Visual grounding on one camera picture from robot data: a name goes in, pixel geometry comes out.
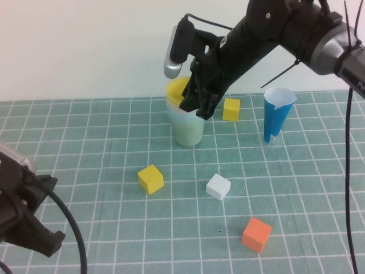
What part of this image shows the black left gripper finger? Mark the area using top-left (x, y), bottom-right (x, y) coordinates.
top-left (31, 174), bottom-right (58, 200)
top-left (8, 212), bottom-right (66, 257)

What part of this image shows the orange foam cube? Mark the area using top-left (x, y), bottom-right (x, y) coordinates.
top-left (241, 216), bottom-right (272, 253)

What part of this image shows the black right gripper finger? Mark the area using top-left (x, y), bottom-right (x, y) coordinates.
top-left (179, 78), bottom-right (205, 112)
top-left (196, 94), bottom-right (220, 120)

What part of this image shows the black zip tie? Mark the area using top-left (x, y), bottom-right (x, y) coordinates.
top-left (343, 0), bottom-right (363, 54)
top-left (260, 58), bottom-right (302, 88)

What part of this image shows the light green plastic cup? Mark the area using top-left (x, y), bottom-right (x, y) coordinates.
top-left (170, 112), bottom-right (206, 148)

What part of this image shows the green checked tablecloth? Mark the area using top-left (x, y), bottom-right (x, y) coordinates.
top-left (0, 90), bottom-right (365, 274)

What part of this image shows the yellow foam cube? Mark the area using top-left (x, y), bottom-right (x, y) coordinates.
top-left (137, 164), bottom-right (165, 195)
top-left (222, 98), bottom-right (241, 122)

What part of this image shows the dark blue paper cup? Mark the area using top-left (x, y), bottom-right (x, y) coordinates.
top-left (263, 87), bottom-right (297, 143)

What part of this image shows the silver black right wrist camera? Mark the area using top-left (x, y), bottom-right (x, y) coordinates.
top-left (163, 17), bottom-right (195, 79)

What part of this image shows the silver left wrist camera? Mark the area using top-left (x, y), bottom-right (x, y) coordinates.
top-left (0, 140), bottom-right (38, 175)

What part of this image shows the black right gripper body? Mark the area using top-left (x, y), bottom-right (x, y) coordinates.
top-left (189, 15), bottom-right (282, 95)

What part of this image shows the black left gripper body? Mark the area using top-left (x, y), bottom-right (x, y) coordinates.
top-left (0, 158), bottom-right (43, 243)

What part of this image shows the white foam cube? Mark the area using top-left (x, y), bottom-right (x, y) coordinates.
top-left (205, 173), bottom-right (232, 202)

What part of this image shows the yellow plastic cup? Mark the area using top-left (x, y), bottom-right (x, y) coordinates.
top-left (165, 76), bottom-right (192, 108)

